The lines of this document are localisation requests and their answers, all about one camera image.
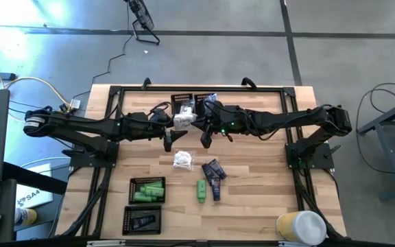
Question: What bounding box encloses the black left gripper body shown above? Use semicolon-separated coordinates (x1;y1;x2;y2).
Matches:
128;111;174;140

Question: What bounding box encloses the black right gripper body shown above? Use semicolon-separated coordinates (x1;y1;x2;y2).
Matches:
199;101;241;133

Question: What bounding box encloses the green Pert shampoo bottle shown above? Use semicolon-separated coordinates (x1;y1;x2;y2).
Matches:
139;183;164;192
196;179;208;204
144;187;165;198
132;192;157;203

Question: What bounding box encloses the black rectangular package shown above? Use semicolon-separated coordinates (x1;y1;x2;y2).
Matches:
131;215;157;230

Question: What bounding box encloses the black plastic slotted basket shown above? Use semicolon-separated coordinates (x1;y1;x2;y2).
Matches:
128;176;167;205
170;93;195;116
121;204;163;236
193;93;219;106

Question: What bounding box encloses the black item in clear bag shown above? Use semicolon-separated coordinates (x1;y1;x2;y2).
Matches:
201;163;215;180

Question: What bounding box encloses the black floor fan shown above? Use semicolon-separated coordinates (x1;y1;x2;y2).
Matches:
123;0;161;46

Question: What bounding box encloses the black desk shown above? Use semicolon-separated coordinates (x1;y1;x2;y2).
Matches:
1;161;69;241

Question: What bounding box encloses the yellow container with white lid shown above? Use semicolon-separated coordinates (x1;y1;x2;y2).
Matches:
275;210;328;246

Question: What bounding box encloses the white cardboard box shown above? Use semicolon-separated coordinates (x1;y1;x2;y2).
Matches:
14;163;54;210

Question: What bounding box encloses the yellow and white can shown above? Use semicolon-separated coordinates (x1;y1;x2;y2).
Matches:
14;207;38;227

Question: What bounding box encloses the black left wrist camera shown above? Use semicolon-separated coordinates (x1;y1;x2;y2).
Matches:
151;109;173;126

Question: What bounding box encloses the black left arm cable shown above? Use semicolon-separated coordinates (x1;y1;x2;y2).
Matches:
147;101;173;116

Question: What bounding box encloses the black aluminium table frame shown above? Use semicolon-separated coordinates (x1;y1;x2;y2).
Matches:
55;84;348;241

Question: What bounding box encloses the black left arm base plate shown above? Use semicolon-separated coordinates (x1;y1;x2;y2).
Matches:
62;140;120;169

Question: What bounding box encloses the black fan power cable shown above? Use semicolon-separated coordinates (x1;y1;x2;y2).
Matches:
70;3;132;100

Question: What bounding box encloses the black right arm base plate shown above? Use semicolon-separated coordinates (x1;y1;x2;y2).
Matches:
285;142;335;170

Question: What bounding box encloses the cream floor cable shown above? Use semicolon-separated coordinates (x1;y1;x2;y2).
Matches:
0;56;71;124

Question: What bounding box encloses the black floor cable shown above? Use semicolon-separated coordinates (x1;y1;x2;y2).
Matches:
350;80;395;176

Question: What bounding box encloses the grey metal table frame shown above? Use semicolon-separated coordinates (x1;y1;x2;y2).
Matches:
357;94;395;202

